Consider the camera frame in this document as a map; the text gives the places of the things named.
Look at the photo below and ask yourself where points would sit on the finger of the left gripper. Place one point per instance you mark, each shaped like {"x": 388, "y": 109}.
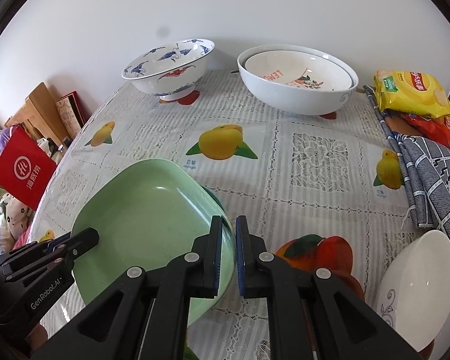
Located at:
{"x": 30, "y": 258}
{"x": 53, "y": 244}

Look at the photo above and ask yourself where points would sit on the red chips bag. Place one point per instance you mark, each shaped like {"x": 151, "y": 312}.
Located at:
{"x": 437, "y": 129}

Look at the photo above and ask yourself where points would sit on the green square plastic plate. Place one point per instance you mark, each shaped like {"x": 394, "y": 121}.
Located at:
{"x": 151, "y": 212}

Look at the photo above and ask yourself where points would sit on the blue square plastic plate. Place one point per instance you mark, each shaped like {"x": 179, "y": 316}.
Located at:
{"x": 213, "y": 196}

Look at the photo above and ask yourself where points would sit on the fruit print tablecloth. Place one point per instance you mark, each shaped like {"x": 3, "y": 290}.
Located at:
{"x": 290, "y": 175}

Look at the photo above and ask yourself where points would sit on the white lemon print bowl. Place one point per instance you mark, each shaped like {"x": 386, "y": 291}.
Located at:
{"x": 299, "y": 69}

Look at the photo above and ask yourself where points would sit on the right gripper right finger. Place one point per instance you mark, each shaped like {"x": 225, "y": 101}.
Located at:
{"x": 311, "y": 315}

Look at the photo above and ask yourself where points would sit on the brown framed box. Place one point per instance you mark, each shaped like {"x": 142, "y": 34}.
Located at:
{"x": 72, "y": 113}

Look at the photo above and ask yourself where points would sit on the plain white ceramic bowl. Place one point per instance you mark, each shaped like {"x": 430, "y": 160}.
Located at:
{"x": 414, "y": 294}

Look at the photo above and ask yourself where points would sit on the red paper bag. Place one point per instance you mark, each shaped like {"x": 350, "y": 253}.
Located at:
{"x": 25, "y": 169}

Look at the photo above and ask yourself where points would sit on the wooden board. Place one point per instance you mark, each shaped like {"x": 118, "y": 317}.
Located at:
{"x": 39, "y": 116}

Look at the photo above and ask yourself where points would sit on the yellow chips bag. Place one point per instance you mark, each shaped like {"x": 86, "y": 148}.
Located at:
{"x": 414, "y": 93}

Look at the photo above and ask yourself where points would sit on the blue red patterned bowl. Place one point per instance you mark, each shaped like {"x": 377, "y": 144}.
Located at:
{"x": 170, "y": 72}

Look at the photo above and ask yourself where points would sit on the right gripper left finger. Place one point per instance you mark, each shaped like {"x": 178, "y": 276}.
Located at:
{"x": 143, "y": 314}

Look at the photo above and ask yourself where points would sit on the grey checked cloth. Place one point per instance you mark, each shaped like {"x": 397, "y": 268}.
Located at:
{"x": 425, "y": 169}

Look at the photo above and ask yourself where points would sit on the large white swirl bowl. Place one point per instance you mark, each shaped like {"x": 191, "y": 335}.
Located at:
{"x": 306, "y": 102}

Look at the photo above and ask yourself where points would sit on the person's left hand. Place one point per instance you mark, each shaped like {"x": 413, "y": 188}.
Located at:
{"x": 37, "y": 337}

